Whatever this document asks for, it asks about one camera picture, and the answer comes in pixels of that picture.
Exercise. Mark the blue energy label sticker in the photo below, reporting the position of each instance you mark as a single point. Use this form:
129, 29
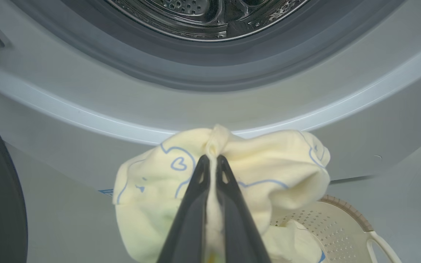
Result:
106, 192

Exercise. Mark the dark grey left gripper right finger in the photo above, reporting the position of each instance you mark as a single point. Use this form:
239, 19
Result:
238, 226

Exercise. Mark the cream perforated laundry basket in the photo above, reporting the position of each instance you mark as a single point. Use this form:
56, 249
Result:
334, 230

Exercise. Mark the white front-load washing machine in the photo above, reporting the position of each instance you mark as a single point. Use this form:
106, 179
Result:
210, 98

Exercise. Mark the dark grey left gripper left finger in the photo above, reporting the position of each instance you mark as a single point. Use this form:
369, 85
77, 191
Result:
190, 219

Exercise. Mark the yellow bear print garment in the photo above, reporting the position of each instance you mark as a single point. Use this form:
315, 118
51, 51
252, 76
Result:
291, 244
269, 160

